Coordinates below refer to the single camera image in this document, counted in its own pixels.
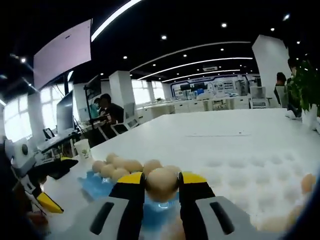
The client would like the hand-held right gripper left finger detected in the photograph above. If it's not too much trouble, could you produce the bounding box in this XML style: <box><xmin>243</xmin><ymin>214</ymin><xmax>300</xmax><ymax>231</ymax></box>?
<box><xmin>59</xmin><ymin>172</ymin><xmax>147</xmax><ymax>240</ymax></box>

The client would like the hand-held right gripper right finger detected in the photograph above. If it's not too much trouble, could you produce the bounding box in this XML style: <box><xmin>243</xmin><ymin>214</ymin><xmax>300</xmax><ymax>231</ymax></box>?
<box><xmin>177</xmin><ymin>171</ymin><xmax>256</xmax><ymax>240</ymax></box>

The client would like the single brown egg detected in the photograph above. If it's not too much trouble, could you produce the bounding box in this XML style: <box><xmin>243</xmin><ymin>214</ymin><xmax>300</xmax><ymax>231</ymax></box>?
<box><xmin>144</xmin><ymin>167</ymin><xmax>180</xmax><ymax>203</ymax></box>

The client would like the blue egg tray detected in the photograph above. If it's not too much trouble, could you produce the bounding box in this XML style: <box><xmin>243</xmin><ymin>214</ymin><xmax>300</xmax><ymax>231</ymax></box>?
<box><xmin>77</xmin><ymin>169</ymin><xmax>187</xmax><ymax>240</ymax></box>

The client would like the person's left hand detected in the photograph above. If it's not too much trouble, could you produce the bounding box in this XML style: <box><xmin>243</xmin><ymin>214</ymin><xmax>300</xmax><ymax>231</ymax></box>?
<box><xmin>26</xmin><ymin>208</ymin><xmax>49</xmax><ymax>232</ymax></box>

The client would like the dark office desk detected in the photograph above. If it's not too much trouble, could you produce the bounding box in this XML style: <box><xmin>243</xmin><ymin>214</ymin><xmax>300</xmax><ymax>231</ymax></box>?
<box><xmin>37</xmin><ymin>129</ymin><xmax>83</xmax><ymax>156</ymax></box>

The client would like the white paper cup green print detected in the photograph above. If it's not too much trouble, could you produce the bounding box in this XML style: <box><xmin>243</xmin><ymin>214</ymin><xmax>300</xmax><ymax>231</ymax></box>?
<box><xmin>73</xmin><ymin>139</ymin><xmax>93</xmax><ymax>161</ymax></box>

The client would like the dark computer monitor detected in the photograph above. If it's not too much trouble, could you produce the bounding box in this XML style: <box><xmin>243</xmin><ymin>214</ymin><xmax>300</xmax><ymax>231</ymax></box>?
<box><xmin>55</xmin><ymin>91</ymin><xmax>75</xmax><ymax>133</ymax></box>

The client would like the white dimpled foam pad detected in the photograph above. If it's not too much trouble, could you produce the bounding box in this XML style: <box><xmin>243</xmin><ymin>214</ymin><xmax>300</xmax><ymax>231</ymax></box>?
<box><xmin>199</xmin><ymin>149</ymin><xmax>318</xmax><ymax>226</ymax></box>

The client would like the white office chair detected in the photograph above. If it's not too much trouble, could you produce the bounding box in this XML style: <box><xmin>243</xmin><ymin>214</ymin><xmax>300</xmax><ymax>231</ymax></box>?
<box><xmin>109</xmin><ymin>102</ymin><xmax>140</xmax><ymax>136</ymax></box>
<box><xmin>249</xmin><ymin>86</ymin><xmax>268</xmax><ymax>110</ymax></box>

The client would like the black monitor on stand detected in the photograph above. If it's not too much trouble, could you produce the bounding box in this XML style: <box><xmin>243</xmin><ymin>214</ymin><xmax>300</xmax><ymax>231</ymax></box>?
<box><xmin>83</xmin><ymin>74</ymin><xmax>102</xmax><ymax>126</ymax></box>

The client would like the white background counter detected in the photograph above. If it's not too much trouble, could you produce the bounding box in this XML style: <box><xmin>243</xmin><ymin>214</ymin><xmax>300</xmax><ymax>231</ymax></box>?
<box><xmin>136</xmin><ymin>96</ymin><xmax>251</xmax><ymax>121</ymax></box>

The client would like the small dark white object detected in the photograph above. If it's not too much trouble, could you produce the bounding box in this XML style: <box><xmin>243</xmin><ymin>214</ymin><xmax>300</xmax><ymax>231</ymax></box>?
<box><xmin>284</xmin><ymin>108</ymin><xmax>302</xmax><ymax>120</ymax></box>

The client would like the green potted plant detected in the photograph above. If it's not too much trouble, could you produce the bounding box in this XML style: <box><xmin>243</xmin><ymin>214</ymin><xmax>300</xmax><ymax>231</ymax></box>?
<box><xmin>286</xmin><ymin>59</ymin><xmax>320</xmax><ymax>131</ymax></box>

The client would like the large wall screen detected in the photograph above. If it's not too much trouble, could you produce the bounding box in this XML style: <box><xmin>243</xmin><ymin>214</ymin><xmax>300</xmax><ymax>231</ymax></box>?
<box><xmin>33</xmin><ymin>18</ymin><xmax>93</xmax><ymax>90</ymax></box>

